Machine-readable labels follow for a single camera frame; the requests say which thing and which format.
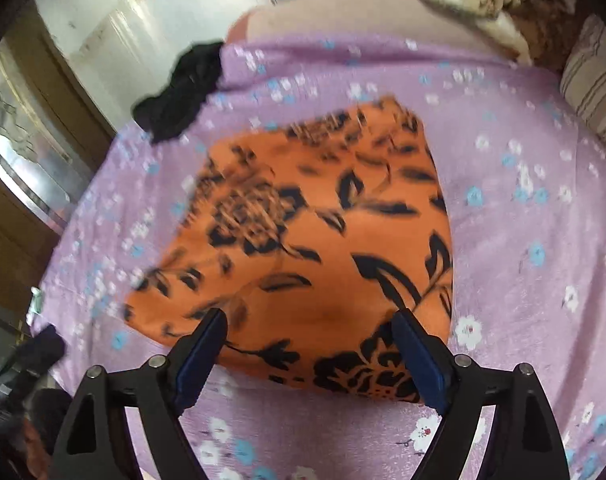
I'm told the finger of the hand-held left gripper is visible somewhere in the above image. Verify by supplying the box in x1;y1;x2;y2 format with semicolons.
18;325;66;376

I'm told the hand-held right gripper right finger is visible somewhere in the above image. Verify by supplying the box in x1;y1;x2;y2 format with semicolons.
390;307;571;480

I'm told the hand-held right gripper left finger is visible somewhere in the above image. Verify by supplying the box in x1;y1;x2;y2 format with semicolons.
50;307;229;480

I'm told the orange black floral cloth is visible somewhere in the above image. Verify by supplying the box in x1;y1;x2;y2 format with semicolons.
124;99;455;405

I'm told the purple floral blanket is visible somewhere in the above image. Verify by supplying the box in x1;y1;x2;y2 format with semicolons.
30;35;606;480

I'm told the wooden wardrobe with mirror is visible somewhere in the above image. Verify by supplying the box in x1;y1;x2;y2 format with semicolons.
0;0;116;331

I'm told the striped beige pillow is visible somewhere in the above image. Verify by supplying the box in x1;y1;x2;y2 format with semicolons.
560;15;606;161

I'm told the white door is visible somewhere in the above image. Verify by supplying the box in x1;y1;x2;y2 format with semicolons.
33;0;274;126

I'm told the pink mattress cover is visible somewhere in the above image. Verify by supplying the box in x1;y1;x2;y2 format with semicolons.
228;0;514;61

